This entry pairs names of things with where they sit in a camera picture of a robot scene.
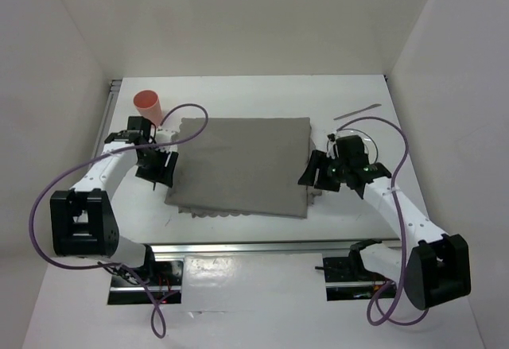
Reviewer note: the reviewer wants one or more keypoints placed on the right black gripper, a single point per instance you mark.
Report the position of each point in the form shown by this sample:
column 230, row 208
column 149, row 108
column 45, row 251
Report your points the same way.
column 317, row 158

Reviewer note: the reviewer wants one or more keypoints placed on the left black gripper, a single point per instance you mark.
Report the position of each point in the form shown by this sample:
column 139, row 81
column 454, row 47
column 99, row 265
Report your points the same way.
column 163, row 175

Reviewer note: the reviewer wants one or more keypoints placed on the grey cloth placemat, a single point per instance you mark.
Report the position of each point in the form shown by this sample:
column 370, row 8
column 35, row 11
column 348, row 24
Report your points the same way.
column 243, row 166

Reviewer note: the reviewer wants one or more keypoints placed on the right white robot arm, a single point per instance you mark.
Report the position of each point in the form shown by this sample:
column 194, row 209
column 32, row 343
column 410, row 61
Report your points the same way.
column 432, row 267

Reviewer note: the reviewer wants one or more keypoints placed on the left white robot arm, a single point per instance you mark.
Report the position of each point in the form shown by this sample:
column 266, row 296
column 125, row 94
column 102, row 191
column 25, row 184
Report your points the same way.
column 83, row 220

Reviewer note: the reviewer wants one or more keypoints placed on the white patterned plate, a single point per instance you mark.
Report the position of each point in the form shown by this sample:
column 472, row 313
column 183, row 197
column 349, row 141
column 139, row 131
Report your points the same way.
column 371, row 147

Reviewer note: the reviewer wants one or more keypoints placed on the red plastic cup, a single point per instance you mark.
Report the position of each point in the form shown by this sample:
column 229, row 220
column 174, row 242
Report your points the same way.
column 148, row 106

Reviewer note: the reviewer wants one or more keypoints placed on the grey table knife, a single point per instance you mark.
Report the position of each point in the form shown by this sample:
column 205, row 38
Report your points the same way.
column 359, row 111

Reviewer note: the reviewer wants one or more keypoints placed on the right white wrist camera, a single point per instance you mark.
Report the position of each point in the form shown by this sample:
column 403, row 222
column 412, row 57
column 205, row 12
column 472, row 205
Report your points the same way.
column 331, row 146

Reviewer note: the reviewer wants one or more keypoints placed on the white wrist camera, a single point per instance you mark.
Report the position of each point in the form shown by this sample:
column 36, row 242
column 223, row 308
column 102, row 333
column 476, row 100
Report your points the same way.
column 331, row 146
column 162, row 139

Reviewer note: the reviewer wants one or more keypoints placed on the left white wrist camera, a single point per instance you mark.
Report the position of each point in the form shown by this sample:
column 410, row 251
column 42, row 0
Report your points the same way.
column 162, row 139

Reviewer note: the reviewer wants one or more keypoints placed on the aluminium front rail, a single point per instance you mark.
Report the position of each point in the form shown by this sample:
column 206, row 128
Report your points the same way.
column 327, row 248

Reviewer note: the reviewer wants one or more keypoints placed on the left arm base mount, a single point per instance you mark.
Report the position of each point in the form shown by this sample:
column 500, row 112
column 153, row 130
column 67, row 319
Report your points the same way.
column 164, row 283

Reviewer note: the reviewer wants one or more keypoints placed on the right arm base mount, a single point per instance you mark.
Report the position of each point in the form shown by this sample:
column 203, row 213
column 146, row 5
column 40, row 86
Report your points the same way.
column 345, row 282

